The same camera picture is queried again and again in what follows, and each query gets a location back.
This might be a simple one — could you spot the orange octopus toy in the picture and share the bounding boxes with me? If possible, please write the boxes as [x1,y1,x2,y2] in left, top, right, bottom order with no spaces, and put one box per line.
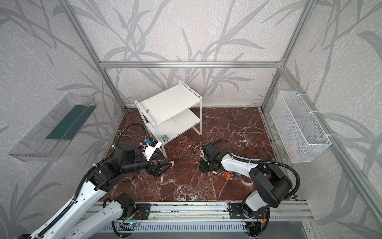
[224,172,234,180]

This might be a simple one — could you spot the blue cat figure teal hat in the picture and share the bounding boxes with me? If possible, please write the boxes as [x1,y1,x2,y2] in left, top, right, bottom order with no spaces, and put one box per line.
[161,135,169,143]

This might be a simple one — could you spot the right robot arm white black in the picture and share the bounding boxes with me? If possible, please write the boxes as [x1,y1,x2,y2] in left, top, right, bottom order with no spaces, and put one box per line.
[200,140,301,222]

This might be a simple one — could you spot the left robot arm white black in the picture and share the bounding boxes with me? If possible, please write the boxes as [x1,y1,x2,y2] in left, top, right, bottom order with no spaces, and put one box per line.
[20,136,173,239]

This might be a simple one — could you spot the white two-tier metal shelf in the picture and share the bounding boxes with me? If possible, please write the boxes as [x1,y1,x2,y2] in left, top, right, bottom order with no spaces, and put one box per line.
[134,81,203,158]

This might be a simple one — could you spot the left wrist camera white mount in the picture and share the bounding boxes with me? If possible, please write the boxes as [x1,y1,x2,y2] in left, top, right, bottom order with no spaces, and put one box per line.
[141,139,162,161]

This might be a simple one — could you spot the white wire mesh basket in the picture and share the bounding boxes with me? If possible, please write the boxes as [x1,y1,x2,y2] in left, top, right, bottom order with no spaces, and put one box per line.
[271,91,332,163]

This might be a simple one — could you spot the clear plastic wall bin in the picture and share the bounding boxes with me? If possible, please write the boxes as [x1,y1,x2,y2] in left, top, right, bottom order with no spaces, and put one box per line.
[9,93,97,162]

